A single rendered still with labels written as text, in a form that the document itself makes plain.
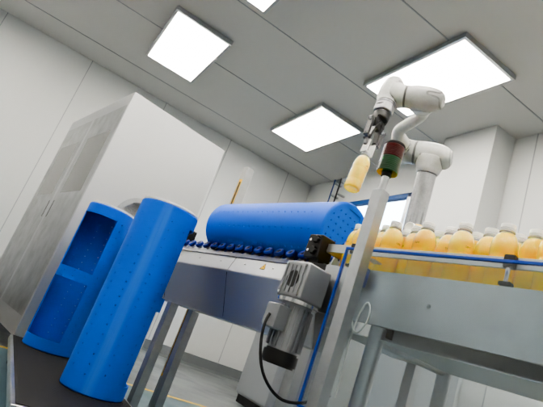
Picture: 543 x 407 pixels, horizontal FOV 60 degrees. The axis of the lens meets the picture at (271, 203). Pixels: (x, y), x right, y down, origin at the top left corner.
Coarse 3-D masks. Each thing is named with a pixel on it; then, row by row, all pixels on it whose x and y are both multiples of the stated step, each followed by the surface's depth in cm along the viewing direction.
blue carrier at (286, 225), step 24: (216, 216) 248; (240, 216) 231; (264, 216) 216; (288, 216) 203; (312, 216) 191; (336, 216) 189; (360, 216) 199; (216, 240) 245; (240, 240) 227; (264, 240) 212; (288, 240) 199; (336, 240) 189
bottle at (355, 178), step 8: (360, 160) 196; (368, 160) 198; (352, 168) 196; (360, 168) 194; (368, 168) 198; (352, 176) 193; (360, 176) 193; (344, 184) 194; (352, 184) 191; (360, 184) 193; (352, 192) 196
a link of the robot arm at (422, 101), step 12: (408, 96) 208; (420, 96) 205; (432, 96) 204; (444, 96) 206; (408, 108) 212; (420, 108) 208; (432, 108) 206; (408, 120) 230; (420, 120) 223; (396, 132) 242; (408, 144) 254
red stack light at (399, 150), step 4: (388, 144) 141; (392, 144) 141; (396, 144) 140; (384, 148) 142; (388, 148) 141; (392, 148) 140; (396, 148) 140; (400, 148) 140; (404, 148) 141; (384, 152) 141; (388, 152) 140; (392, 152) 140; (396, 152) 140; (400, 152) 140; (404, 152) 142; (400, 156) 140
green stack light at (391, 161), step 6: (384, 156) 140; (390, 156) 139; (396, 156) 139; (384, 162) 139; (390, 162) 138; (396, 162) 139; (378, 168) 140; (384, 168) 138; (390, 168) 138; (396, 168) 139; (396, 174) 140
